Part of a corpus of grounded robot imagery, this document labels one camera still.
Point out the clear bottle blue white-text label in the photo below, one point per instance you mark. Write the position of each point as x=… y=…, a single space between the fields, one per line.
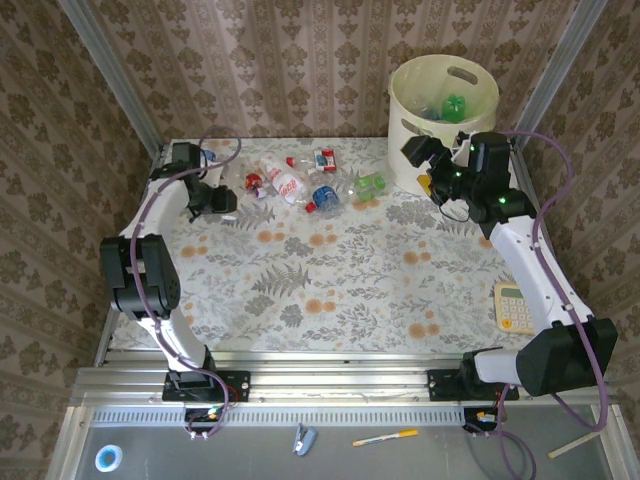
x=210 y=156

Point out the green bottle orange cap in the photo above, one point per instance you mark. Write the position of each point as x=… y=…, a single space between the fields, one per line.
x=452 y=107

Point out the clear bottle green label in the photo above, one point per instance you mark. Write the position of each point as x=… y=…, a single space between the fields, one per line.
x=370 y=181

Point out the clear bottle red cap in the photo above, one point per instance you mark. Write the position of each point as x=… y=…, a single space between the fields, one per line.
x=289 y=161

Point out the red white small box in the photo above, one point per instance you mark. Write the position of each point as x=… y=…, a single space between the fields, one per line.
x=324 y=161

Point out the blue label bottle red cap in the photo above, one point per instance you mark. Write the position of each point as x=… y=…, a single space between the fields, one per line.
x=325 y=196

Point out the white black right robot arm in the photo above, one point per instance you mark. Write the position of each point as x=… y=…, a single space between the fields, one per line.
x=530 y=270

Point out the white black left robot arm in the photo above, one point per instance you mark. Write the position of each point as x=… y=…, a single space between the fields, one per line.
x=155 y=205

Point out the cream plastic bin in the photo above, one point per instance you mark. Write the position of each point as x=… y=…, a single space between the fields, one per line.
x=405 y=160

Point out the yellow calculator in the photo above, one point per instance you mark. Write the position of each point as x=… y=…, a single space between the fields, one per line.
x=510 y=310

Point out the floral tablecloth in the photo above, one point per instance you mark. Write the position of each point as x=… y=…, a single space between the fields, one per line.
x=350 y=300

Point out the blue grey stapler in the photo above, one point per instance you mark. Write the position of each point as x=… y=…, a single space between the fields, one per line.
x=304 y=440

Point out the white yellow marker pen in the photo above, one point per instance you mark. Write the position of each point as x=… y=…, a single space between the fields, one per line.
x=385 y=437

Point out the wooden stick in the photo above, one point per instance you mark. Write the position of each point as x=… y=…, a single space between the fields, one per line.
x=570 y=446

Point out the blue tape roll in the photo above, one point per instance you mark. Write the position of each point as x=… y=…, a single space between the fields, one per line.
x=98 y=459

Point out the aluminium frame post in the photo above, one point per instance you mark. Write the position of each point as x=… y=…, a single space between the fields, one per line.
x=107 y=70
x=560 y=70

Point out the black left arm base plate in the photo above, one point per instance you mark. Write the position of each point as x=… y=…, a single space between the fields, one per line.
x=240 y=386

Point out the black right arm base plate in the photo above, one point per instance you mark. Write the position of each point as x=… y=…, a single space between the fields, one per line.
x=437 y=385

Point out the aluminium mounting rail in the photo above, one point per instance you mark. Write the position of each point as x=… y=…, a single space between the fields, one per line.
x=325 y=372

